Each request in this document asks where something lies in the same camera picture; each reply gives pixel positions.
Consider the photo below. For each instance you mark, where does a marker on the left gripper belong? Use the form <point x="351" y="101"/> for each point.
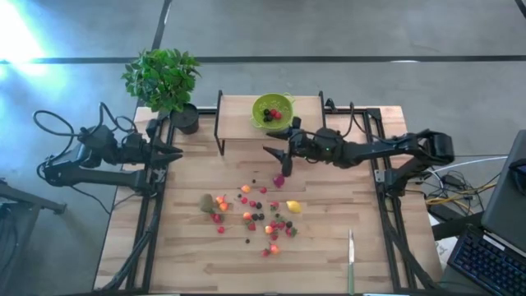
<point x="139" y="148"/>

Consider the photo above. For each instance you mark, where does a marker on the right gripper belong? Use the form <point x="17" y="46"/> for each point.
<point x="306" y="146"/>

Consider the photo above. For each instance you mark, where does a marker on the blackberry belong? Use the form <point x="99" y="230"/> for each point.
<point x="255" y="216"/>
<point x="267" y="118"/>

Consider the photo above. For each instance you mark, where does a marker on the large dark red plum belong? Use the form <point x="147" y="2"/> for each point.
<point x="278" y="180"/>

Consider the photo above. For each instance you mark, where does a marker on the red strawberry green leaves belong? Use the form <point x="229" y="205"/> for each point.
<point x="216" y="218"/>
<point x="274" y="204"/>
<point x="291" y="232"/>
<point x="251" y="225"/>
<point x="281" y="225"/>

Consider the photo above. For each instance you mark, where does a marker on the large yellow-red peach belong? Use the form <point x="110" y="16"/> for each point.
<point x="274" y="248"/>

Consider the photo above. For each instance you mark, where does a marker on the orange-red strawberry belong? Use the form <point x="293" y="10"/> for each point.
<point x="266" y="252"/>
<point x="274" y="224"/>

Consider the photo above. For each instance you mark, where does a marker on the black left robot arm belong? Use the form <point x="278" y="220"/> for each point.
<point x="94" y="177"/>

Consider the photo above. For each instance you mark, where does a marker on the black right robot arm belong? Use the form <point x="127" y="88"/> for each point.
<point x="370" y="152"/>

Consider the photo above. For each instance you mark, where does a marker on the small orange fruit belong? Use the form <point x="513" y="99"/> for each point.
<point x="247" y="215"/>
<point x="224" y="206"/>
<point x="220" y="200"/>
<point x="269" y="229"/>
<point x="245" y="188"/>

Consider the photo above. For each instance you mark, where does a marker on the brown-green kiwi fruit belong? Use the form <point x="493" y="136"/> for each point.
<point x="206" y="202"/>

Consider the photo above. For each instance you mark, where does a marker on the green colander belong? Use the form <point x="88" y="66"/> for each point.
<point x="259" y="123"/>

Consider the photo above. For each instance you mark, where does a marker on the wooden shelf riser black legs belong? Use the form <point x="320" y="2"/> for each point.
<point x="234" y="119"/>

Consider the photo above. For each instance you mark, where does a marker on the green potted plant black pot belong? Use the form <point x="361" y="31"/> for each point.
<point x="162" y="78"/>

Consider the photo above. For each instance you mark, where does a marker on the red cherry with stem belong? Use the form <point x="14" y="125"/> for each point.
<point x="221" y="229"/>

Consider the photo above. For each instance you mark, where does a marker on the dark side table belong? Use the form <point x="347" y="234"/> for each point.
<point x="24" y="197"/>

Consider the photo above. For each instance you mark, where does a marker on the black power brick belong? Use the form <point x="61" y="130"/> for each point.
<point x="453" y="181"/>

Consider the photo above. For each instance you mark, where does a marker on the white paper sheet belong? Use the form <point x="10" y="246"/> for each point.
<point x="441" y="242"/>

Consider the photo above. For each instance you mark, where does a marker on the backlit black keyboard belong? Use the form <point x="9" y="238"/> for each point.
<point x="481" y="259"/>

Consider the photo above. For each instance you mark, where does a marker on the grey laptop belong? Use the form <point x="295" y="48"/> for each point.
<point x="505" y="197"/>

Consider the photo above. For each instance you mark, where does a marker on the black metal rig frame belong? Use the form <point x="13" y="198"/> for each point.
<point x="374" y="113"/>

